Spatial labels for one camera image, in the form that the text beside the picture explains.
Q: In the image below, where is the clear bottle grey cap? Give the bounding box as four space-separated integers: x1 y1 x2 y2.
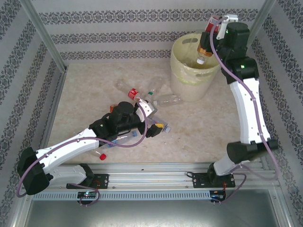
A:
148 113 171 133

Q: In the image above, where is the brown tea bottle red label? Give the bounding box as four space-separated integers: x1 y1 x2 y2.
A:
196 15 222 65

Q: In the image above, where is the white ribbed waste bin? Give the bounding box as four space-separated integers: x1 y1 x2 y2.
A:
170 30 226 103

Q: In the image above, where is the clear bottle red band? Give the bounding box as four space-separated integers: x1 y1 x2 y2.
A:
115 79 140 99

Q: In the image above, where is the clear bottle green band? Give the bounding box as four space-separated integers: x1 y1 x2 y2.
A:
143 77 164 102

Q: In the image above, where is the grey metal sheet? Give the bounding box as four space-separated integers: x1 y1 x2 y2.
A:
23 189 292 227

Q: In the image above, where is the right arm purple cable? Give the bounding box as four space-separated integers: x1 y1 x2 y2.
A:
210 16 279 180

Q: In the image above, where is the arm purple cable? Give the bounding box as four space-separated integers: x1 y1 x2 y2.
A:
210 16 279 180
16 104 149 198

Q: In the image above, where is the aluminium frame post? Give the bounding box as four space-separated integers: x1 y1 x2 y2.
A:
231 0 277 70
23 0 68 73

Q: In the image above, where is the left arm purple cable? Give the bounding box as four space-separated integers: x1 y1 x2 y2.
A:
16 104 149 198

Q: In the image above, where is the slotted white cable duct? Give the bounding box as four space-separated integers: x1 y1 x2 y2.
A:
30 190 228 201

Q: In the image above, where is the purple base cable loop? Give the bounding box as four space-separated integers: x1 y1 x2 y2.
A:
79 185 102 207
221 170 246 205

